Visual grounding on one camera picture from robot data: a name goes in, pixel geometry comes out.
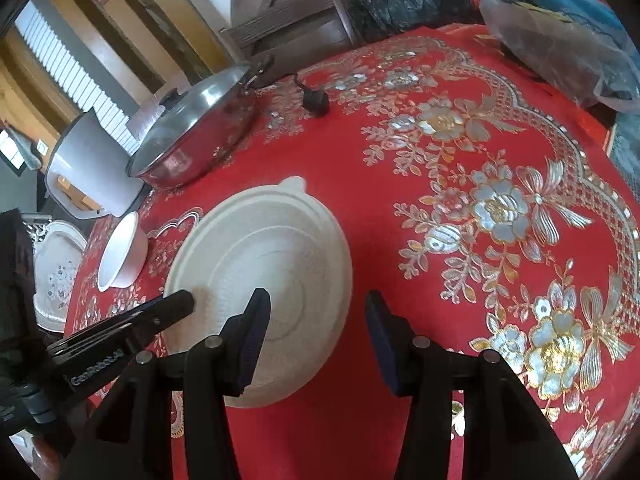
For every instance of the black plastic bag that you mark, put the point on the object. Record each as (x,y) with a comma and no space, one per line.
(410,5)

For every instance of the red floral tablecloth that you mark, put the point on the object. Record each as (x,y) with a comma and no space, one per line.
(425,210)

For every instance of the clear plastic bag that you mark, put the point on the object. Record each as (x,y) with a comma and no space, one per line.
(550,55)

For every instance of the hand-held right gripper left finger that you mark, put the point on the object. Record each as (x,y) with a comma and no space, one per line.
(255,330)

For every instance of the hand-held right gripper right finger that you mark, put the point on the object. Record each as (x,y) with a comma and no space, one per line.
(382,340)

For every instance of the small white bowl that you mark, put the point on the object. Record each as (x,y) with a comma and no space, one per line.
(117,255)

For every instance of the white ornate tray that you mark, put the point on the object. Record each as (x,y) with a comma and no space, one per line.
(57,270)

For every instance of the stainless steel electric wok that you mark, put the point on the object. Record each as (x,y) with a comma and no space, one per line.
(205,157)

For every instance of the glass wok lid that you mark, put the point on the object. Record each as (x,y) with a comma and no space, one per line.
(190,110)

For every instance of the white electric kettle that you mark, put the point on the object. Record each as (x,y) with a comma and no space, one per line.
(85,160)

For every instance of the blue plastic bag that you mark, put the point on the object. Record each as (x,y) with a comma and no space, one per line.
(590,15)

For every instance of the dark framed picture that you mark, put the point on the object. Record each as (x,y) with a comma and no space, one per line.
(10,155)

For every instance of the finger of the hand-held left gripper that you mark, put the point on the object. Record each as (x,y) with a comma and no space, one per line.
(165,310)

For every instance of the brown wooden chair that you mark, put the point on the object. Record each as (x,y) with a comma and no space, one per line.
(300,25)

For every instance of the white ribbed disposable plate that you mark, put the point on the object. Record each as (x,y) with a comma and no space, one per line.
(280,250)

